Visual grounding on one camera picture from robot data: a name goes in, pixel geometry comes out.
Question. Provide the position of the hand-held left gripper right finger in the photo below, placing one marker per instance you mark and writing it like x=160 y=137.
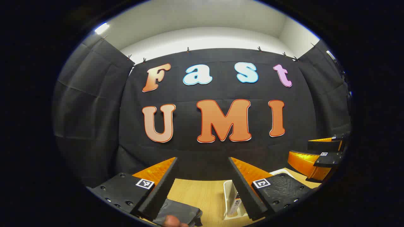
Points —
x=247 y=192

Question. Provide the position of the grey cover book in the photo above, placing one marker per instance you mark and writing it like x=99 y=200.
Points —
x=232 y=192

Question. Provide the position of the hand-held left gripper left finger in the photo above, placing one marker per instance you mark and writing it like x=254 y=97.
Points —
x=157 y=189

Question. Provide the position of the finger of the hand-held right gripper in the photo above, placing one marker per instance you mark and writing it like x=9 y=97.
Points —
x=329 y=159
x=325 y=145

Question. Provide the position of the dark grey schoolbag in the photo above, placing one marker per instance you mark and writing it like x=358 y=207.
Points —
x=180 y=209

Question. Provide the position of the white plastic bookshelf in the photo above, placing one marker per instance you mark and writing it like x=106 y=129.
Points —
x=225 y=201

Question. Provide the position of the ceiling light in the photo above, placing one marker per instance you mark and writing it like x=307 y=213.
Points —
x=101 y=28

